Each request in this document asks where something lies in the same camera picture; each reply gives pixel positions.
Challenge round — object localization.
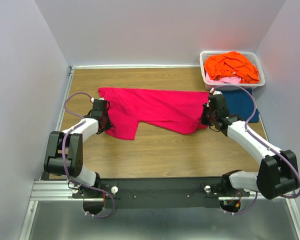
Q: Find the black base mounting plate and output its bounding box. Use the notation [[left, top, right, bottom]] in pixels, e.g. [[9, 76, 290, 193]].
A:
[[73, 176, 249, 210]]

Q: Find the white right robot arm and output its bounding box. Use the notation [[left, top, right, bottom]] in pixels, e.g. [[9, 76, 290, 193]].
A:
[[201, 103, 300, 200]]

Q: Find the white plastic laundry basket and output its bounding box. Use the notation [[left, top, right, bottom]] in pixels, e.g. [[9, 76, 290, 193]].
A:
[[199, 50, 266, 90]]

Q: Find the orange t shirt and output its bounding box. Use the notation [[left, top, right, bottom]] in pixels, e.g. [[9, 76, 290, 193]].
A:
[[203, 51, 260, 84]]

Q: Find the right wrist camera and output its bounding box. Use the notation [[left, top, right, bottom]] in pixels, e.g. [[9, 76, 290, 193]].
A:
[[208, 90, 229, 118]]

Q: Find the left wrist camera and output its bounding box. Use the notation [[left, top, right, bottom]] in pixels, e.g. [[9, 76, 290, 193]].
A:
[[90, 99, 110, 118]]

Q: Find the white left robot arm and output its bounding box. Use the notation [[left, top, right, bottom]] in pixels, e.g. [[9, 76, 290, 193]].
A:
[[43, 110, 112, 198]]

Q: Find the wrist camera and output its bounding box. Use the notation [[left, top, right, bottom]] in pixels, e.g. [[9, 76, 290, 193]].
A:
[[90, 99, 110, 118], [208, 90, 229, 118]]

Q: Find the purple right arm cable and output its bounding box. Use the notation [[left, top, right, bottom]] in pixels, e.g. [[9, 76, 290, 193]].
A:
[[209, 84, 300, 216]]

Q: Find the light pink t shirt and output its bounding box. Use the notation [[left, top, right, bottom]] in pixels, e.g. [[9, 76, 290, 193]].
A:
[[205, 74, 242, 84]]

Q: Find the aluminium front frame rail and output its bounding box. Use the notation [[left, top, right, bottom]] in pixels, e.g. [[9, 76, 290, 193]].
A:
[[29, 178, 297, 201]]

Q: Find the folded blue t shirt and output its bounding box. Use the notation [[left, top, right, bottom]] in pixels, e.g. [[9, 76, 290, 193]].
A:
[[221, 89, 254, 121]]

